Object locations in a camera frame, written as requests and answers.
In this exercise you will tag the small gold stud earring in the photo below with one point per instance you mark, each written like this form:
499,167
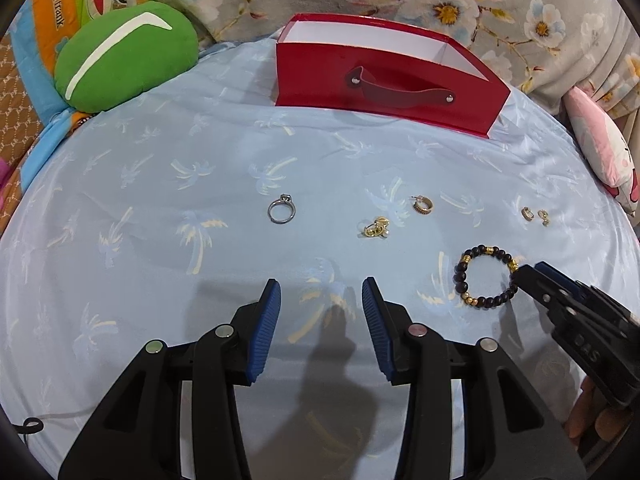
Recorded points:
544,217

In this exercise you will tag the pink white cartoon pillow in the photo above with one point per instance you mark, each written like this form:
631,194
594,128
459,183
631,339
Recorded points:
604,147

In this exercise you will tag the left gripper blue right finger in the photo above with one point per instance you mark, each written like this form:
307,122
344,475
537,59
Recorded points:
378,322

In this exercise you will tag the right hand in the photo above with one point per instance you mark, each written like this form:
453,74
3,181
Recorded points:
589,412

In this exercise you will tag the grey floral blanket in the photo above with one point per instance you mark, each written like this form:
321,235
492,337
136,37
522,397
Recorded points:
542,47

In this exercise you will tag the gold hoop earring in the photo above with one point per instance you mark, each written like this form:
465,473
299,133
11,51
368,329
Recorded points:
422,204

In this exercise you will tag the green round pillow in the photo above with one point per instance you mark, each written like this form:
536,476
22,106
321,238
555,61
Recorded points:
122,54

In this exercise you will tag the colourful cartoon monkey blanket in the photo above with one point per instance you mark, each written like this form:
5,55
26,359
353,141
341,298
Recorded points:
34,118

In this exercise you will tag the light blue bedsheet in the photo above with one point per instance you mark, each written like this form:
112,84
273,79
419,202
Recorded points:
159,218

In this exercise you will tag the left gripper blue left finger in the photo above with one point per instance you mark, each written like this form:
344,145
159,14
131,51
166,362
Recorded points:
263,322

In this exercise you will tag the red open gift box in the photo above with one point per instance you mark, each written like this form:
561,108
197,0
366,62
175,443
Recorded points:
371,65

